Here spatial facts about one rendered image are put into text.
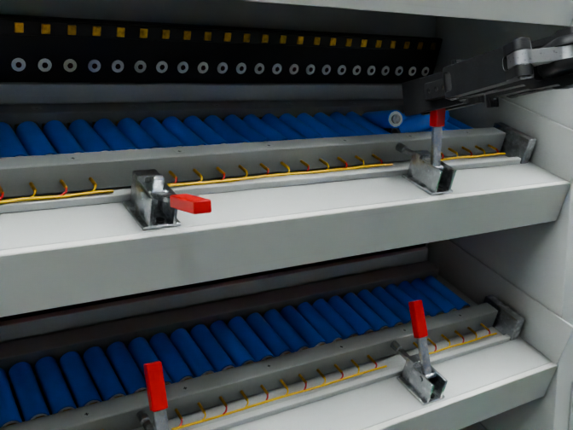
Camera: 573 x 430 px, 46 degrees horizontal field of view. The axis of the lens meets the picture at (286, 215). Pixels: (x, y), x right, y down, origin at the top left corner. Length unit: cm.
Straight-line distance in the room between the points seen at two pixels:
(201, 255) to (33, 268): 11
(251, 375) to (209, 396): 4
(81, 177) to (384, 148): 29
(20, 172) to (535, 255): 54
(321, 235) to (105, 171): 17
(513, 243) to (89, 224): 50
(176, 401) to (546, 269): 42
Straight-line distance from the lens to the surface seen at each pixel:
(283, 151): 56
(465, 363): 74
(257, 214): 50
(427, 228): 61
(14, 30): 58
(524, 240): 79
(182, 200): 41
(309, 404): 62
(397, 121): 67
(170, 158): 51
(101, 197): 48
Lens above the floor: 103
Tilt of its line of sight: 10 degrees down
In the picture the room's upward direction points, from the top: straight up
